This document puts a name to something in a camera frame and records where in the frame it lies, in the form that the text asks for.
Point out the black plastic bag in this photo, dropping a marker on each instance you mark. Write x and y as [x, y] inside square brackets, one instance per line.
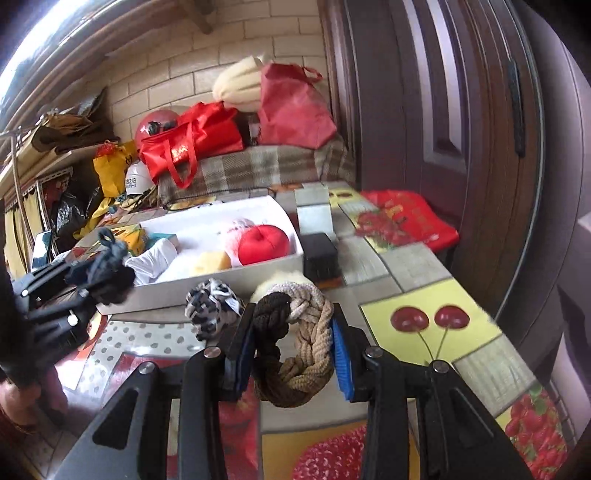
[74, 207]

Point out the white cloth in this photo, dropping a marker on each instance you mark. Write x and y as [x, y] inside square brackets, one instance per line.
[152, 258]

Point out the red plastic bag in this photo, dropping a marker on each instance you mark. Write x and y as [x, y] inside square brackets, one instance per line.
[415, 217]

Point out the person's left hand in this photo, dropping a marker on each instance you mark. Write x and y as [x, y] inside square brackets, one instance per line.
[51, 392]

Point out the teal cloth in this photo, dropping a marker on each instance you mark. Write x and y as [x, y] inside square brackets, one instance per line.
[164, 239]

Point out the dark blue scrunchie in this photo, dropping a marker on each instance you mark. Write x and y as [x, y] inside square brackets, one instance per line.
[108, 272]

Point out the dark red cloth bag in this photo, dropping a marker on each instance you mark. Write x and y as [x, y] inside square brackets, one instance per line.
[291, 110]

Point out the black cube power socket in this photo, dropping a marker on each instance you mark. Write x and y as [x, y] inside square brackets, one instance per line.
[321, 258]

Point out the white helmet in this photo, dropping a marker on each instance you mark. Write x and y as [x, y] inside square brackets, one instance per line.
[138, 177]

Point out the yellow bag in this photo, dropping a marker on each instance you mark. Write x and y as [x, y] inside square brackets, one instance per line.
[111, 170]

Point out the zebra print scrunchie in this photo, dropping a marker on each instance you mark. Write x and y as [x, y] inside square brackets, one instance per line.
[210, 304]

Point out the fruit print tablecloth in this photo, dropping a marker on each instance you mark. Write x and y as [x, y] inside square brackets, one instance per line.
[415, 272]

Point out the shiny red tote bag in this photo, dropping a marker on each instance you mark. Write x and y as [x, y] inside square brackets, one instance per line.
[203, 134]

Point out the yellow plush toy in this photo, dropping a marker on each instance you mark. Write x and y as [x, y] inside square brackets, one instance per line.
[212, 262]

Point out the brown paper bag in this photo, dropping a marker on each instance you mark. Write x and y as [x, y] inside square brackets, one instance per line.
[69, 131]

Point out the red helmet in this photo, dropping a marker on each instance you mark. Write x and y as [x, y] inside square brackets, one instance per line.
[154, 119]

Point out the plaid blanket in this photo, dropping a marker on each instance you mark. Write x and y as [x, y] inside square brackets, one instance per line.
[258, 166]

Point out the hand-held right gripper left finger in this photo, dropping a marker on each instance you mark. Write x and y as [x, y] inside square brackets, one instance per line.
[242, 355]

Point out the metal panelled door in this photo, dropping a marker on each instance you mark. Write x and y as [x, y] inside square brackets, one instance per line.
[568, 184]
[392, 92]

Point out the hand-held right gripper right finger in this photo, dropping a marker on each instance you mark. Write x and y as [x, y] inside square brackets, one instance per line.
[341, 360]

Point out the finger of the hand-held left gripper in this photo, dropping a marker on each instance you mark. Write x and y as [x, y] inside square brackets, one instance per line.
[64, 325]
[51, 281]

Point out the red apple plush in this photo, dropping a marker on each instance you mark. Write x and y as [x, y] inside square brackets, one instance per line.
[265, 244]

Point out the white fluffy scrunchie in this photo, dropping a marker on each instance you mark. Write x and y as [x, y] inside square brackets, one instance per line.
[277, 281]

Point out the cream ribbed plush pillow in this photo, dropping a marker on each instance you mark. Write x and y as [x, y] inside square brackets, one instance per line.
[238, 85]

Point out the white cardboard box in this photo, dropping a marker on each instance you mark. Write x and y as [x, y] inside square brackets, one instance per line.
[161, 290]

